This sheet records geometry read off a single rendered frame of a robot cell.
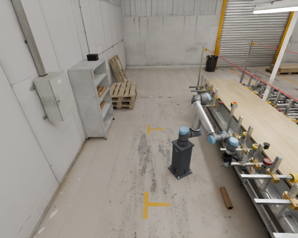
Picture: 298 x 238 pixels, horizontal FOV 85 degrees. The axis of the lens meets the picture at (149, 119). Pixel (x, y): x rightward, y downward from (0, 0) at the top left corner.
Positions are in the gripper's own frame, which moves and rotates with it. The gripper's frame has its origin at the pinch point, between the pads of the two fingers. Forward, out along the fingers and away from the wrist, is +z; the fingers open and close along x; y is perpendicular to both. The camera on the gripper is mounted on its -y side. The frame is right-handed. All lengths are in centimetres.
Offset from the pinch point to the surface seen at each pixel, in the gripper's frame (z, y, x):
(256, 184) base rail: 11.9, -28.6, 15.1
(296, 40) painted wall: -52, -623, -803
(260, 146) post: -26.7, -29.0, -2.5
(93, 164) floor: 87, 194, -75
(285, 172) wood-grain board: -9, -51, 15
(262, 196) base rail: 12.1, -28.0, 28.2
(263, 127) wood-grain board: -9, -72, -65
